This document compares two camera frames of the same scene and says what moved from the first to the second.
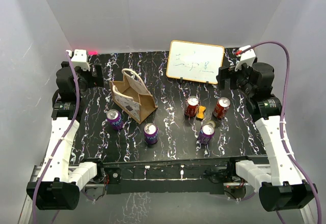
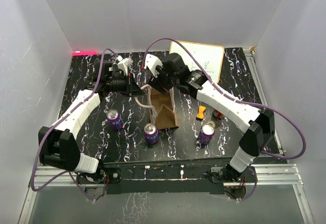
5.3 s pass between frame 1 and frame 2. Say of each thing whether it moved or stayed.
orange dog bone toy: stayed
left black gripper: moved
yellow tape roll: stayed
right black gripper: moved
